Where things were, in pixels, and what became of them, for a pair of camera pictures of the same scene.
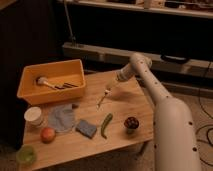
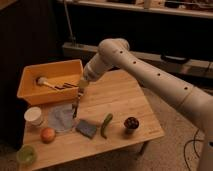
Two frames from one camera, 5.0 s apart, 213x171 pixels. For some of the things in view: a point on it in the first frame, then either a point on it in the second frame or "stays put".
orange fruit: [47, 135] stays put
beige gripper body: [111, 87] to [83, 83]
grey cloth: [62, 117] stays put
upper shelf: [187, 8] stays put
